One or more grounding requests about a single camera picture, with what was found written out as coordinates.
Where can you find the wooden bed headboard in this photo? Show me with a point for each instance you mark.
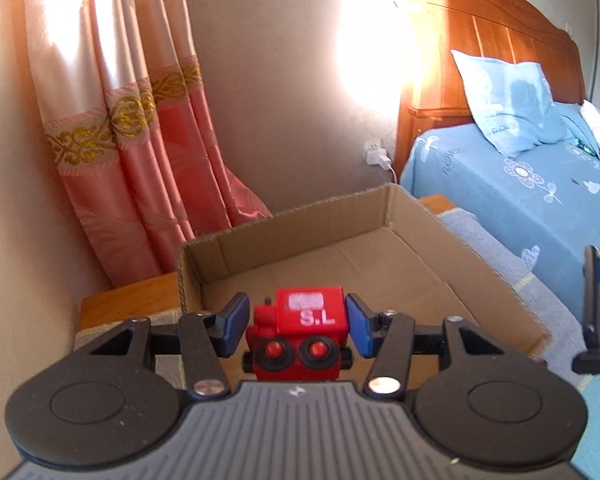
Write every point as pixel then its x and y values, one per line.
pixel 505 35

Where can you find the pink curtain with gold trim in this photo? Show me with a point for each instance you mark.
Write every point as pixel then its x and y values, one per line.
pixel 145 160

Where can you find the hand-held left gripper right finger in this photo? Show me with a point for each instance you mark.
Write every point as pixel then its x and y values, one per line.
pixel 358 327

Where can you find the white wall socket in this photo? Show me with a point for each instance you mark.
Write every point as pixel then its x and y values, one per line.
pixel 369 150

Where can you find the cardboard box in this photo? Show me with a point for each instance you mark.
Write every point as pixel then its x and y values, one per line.
pixel 380 260

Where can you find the blue floral bed sheet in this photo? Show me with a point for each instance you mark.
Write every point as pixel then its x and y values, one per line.
pixel 530 205

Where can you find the white charger plug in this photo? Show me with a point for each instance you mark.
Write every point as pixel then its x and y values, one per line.
pixel 382 159

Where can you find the blue pillow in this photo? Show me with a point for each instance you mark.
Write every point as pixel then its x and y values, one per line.
pixel 510 105

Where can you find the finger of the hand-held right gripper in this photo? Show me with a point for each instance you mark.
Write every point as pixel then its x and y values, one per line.
pixel 597 305

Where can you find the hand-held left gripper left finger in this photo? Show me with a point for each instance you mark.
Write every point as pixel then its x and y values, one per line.
pixel 235 325

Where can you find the red toy robot block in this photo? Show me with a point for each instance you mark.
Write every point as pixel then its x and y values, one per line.
pixel 300 327

